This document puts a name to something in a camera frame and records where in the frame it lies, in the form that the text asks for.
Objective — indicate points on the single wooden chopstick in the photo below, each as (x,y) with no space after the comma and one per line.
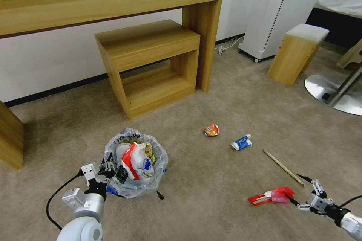
(282,167)

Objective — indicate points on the yellow green snack wrapper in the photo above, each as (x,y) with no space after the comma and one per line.
(149,152)

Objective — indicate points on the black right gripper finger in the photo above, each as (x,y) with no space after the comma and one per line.
(299,205)
(314,184)

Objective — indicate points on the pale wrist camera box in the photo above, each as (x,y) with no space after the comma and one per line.
(89,171)
(320,202)

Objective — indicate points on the green black packet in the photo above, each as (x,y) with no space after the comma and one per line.
(121,173)

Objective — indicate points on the white tower appliance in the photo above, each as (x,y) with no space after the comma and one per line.
(271,12)

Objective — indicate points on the small wooden side table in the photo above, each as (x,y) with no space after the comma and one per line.
(152,66)

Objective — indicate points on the crumpled orange wrapper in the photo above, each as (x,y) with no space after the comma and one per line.
(211,130)

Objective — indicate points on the red chopstick wrapper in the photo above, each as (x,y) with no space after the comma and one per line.
(268,197)

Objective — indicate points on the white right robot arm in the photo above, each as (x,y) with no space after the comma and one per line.
(352,224)

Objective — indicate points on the trash bin with clear bag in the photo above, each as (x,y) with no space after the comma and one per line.
(135,187)

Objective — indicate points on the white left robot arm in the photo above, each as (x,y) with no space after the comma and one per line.
(84,224)

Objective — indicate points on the red and white plastic bag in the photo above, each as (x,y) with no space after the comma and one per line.
(133,162)

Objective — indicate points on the blue and white tube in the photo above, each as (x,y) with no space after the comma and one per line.
(241,142)

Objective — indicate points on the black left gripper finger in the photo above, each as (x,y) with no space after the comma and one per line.
(107,166)
(105,178)

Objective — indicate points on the wooden chair leg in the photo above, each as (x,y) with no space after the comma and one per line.
(350,54)

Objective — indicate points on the silver round chair base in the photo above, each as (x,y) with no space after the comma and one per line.
(325,88)

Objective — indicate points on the wooden stool with white cushion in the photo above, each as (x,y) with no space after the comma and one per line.
(297,51)

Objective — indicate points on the long wooden desk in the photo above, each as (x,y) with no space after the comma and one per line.
(113,3)

